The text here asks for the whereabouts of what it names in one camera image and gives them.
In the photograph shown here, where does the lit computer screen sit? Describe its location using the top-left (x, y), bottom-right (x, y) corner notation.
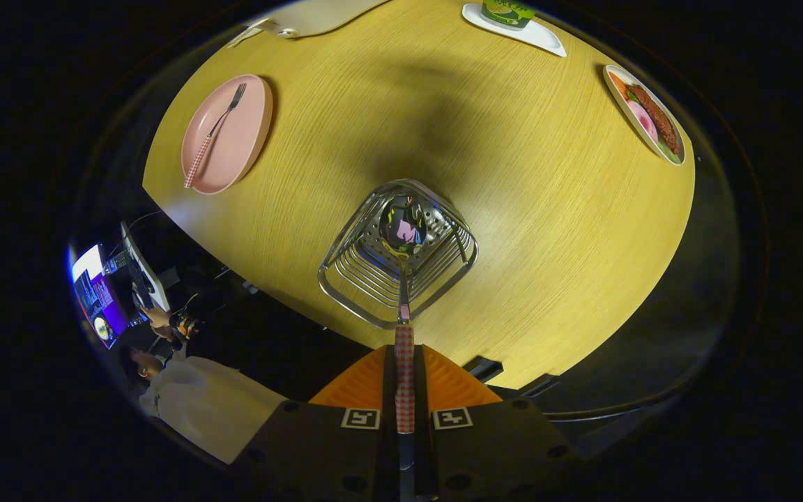
top-left (69, 244), bottom-right (130, 349)

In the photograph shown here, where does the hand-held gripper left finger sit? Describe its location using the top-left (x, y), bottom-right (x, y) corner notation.
top-left (229, 344), bottom-right (398, 502)

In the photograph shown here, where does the spoon with red checked handle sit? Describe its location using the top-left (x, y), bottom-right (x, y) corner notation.
top-left (378, 194), bottom-right (429, 435)

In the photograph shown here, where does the white coaster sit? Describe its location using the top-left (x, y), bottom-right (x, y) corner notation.
top-left (462, 3), bottom-right (567, 58)

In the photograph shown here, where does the green label drink bottle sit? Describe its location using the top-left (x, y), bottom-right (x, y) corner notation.
top-left (480, 0), bottom-right (537, 31)

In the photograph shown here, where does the fork with red checked handle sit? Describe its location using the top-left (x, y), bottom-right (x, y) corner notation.
top-left (184, 83), bottom-right (247, 189)

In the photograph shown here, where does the white plate of food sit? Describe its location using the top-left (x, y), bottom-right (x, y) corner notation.
top-left (603, 64), bottom-right (687, 167)

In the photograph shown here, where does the metal wire cutlery basket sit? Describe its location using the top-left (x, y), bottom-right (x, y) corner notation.
top-left (317, 178), bottom-right (479, 330)

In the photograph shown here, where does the pink plate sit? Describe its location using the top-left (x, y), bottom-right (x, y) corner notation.
top-left (181, 74), bottom-right (274, 195)

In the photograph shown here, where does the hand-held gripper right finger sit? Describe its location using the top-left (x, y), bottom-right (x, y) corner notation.
top-left (413, 344), bottom-right (587, 502)

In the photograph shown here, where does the silver laptop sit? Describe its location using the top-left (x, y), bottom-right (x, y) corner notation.
top-left (120, 221), bottom-right (171, 312)

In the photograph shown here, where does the white toaster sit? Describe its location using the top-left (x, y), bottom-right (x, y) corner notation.
top-left (227, 0), bottom-right (390, 48)

